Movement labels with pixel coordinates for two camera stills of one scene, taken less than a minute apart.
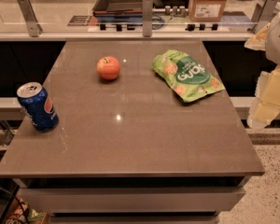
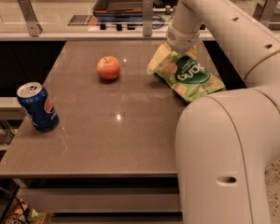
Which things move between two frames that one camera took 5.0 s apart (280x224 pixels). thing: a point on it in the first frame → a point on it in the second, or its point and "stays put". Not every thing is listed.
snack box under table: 20,212 stays put
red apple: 108,67 stays put
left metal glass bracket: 35,27 stays put
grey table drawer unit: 135,200 stays put
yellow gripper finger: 259,41 → 193,52
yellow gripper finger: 272,96 → 160,57
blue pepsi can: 38,105 stays put
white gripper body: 279,41 → 183,41
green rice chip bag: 185,75 stays put
